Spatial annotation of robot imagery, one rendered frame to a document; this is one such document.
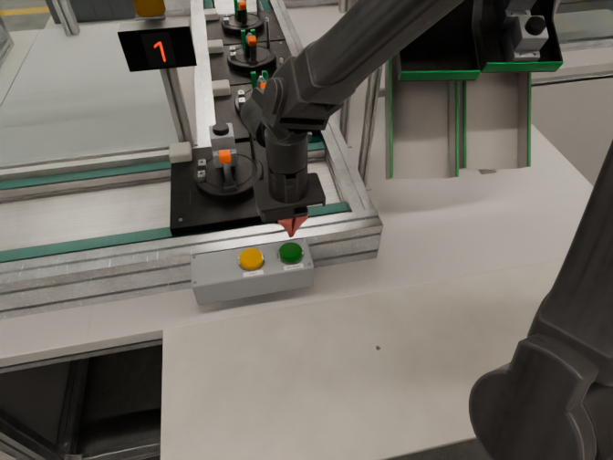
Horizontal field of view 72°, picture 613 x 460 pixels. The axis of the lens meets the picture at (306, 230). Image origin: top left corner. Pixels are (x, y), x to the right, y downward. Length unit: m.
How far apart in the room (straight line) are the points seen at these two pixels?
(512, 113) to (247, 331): 0.68
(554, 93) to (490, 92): 0.84
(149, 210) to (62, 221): 0.17
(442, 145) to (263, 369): 0.54
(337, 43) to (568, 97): 1.44
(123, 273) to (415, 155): 0.59
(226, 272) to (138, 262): 0.16
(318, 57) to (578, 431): 0.39
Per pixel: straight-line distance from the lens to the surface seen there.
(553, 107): 1.84
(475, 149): 0.94
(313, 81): 0.49
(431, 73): 0.76
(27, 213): 1.06
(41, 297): 0.90
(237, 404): 0.74
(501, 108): 0.98
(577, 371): 0.30
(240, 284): 0.74
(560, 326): 0.32
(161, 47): 0.85
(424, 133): 0.89
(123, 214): 0.96
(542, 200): 1.13
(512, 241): 1.00
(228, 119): 1.07
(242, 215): 0.81
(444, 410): 0.76
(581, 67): 1.79
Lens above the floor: 1.55
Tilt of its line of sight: 48 degrees down
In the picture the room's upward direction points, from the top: straight up
